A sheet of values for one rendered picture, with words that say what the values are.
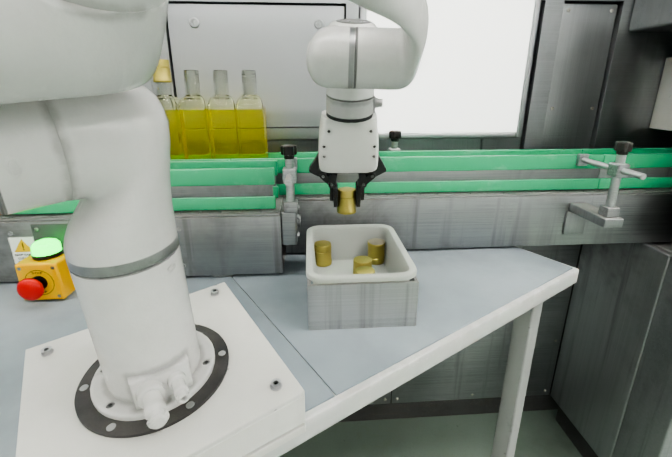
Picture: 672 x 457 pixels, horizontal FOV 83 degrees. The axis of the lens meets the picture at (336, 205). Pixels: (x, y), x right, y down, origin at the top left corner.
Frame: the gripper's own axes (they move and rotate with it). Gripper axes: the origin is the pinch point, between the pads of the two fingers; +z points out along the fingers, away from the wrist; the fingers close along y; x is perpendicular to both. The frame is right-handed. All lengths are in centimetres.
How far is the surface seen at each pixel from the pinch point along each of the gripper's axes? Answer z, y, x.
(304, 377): 10.0, 7.1, 29.6
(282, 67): -14.0, 13.5, -35.0
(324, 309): 9.1, 4.4, 19.0
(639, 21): -24, -73, -39
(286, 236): 9.2, 11.4, 0.5
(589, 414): 75, -73, 2
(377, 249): 12.0, -6.3, 1.5
